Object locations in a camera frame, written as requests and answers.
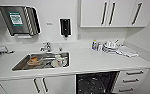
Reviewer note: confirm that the chrome sink faucet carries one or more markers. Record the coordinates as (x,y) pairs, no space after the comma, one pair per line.
(46,46)

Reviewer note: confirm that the grey paper towel dispenser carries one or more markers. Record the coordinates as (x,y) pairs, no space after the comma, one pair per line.
(19,20)

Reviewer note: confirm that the stainless steel sink basin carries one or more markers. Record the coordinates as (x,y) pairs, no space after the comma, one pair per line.
(21,65)

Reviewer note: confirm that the black soap dispenser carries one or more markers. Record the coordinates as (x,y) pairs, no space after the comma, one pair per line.
(65,26)

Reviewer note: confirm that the dish soap bottle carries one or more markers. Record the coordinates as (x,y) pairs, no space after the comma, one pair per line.
(94,45)

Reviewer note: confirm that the white cup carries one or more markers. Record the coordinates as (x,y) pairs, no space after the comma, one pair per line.
(59,59)

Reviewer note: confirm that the small steel sink knob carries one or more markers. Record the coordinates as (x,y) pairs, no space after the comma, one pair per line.
(60,48)

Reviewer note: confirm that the small clear jar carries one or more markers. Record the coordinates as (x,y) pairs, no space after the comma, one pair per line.
(99,47)

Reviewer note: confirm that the white plate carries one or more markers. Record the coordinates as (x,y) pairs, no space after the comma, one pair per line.
(61,64)

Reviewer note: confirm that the white sink base cabinet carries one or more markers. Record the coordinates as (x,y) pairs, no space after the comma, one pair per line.
(41,86)

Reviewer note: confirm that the stainless steel dishwasher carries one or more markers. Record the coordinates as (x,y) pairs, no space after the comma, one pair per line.
(96,83)

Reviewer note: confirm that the white wall outlet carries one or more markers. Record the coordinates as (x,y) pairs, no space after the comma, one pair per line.
(78,36)

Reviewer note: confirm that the plastic container orange food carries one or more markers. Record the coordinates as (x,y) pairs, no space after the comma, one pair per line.
(33,61)

